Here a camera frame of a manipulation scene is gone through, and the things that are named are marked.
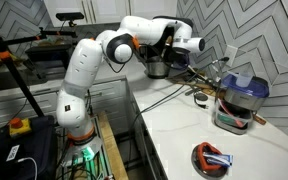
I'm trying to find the black camera stand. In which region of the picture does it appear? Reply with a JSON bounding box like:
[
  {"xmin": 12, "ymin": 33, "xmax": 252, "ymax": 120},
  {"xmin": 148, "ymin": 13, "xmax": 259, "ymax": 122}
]
[{"xmin": 0, "ymin": 14, "xmax": 79, "ymax": 118}]

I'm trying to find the white cabinet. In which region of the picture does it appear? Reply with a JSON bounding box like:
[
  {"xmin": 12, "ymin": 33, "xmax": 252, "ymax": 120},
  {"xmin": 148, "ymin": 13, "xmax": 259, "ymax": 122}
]
[
  {"xmin": 43, "ymin": 0, "xmax": 178, "ymax": 28},
  {"xmin": 0, "ymin": 76, "xmax": 129, "ymax": 136}
]

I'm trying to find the white wall outlet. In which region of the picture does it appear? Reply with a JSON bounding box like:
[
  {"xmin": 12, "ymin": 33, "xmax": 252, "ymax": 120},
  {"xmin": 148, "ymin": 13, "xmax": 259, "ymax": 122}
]
[{"xmin": 224, "ymin": 44, "xmax": 239, "ymax": 68}]

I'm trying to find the yellow emergency stop box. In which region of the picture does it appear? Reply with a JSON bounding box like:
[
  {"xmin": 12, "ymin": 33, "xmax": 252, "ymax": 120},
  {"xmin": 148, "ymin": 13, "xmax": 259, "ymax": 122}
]
[{"xmin": 8, "ymin": 117, "xmax": 32, "ymax": 138}]

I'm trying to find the silver utensil holder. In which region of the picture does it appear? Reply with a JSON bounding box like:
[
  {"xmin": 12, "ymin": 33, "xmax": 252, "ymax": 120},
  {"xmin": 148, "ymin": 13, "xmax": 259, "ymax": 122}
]
[{"xmin": 144, "ymin": 54, "xmax": 172, "ymax": 80}]

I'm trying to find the white charging cable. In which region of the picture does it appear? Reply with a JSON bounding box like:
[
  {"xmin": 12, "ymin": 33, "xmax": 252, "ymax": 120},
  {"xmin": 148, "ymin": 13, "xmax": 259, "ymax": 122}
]
[{"xmin": 17, "ymin": 156, "xmax": 38, "ymax": 180}]

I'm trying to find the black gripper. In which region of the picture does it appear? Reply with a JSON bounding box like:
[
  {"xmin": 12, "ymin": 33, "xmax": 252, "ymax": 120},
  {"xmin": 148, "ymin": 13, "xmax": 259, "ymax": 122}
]
[{"xmin": 170, "ymin": 52, "xmax": 190, "ymax": 70}]

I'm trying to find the orange clamp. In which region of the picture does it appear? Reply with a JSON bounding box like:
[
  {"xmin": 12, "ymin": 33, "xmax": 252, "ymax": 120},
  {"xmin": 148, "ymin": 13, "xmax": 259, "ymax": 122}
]
[{"xmin": 0, "ymin": 49, "xmax": 12, "ymax": 62}]

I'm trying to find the black equipment case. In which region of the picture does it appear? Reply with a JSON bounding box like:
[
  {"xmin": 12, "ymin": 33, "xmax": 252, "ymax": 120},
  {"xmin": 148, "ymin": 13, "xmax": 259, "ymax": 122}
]
[{"xmin": 0, "ymin": 114, "xmax": 58, "ymax": 180}]

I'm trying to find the black countertop appliance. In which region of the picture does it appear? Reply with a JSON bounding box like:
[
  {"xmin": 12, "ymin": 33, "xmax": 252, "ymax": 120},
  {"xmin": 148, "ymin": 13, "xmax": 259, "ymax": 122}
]
[{"xmin": 25, "ymin": 44, "xmax": 73, "ymax": 79}]

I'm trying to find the wooden plank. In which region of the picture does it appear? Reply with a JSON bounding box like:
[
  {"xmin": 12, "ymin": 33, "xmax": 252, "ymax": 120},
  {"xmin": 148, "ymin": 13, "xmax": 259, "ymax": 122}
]
[{"xmin": 97, "ymin": 111, "xmax": 129, "ymax": 180}]

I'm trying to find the round silver dish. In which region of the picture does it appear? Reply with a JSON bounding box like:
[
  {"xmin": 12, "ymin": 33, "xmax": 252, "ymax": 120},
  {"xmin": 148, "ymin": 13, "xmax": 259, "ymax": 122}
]
[{"xmin": 190, "ymin": 143, "xmax": 230, "ymax": 180}]

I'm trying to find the wooden slotted spoon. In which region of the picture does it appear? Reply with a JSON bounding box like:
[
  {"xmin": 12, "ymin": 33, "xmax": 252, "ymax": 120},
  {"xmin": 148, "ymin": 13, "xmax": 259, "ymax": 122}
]
[{"xmin": 163, "ymin": 34, "xmax": 174, "ymax": 58}]

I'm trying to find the black coffee maker blue lid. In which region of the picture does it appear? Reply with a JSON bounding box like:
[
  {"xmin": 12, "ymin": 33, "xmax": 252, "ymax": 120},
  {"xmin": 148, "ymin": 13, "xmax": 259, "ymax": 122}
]
[{"xmin": 213, "ymin": 71, "xmax": 271, "ymax": 136}]

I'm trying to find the white lower cabinet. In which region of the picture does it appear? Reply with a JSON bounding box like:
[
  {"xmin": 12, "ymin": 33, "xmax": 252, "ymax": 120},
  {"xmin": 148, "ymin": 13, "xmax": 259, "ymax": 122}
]
[{"xmin": 0, "ymin": 76, "xmax": 129, "ymax": 136}]

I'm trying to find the orange heart-shaped holder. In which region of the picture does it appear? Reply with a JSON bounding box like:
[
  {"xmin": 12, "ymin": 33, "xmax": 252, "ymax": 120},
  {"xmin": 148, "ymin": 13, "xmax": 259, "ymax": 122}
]
[{"xmin": 197, "ymin": 142, "xmax": 226, "ymax": 172}]

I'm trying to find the metal robot mounting stand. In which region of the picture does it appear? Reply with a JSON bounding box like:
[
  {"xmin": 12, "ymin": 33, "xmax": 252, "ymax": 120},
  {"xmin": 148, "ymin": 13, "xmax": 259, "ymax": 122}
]
[{"xmin": 58, "ymin": 133, "xmax": 113, "ymax": 180}]

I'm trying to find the white upper cabinet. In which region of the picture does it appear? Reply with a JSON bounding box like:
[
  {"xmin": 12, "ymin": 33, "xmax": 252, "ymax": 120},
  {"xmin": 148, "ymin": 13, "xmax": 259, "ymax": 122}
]
[{"xmin": 43, "ymin": 0, "xmax": 178, "ymax": 28}]

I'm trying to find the black stereo camera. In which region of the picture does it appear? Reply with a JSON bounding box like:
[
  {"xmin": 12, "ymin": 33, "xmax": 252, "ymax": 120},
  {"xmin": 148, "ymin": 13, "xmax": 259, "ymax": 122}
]
[{"xmin": 55, "ymin": 12, "xmax": 85, "ymax": 22}]

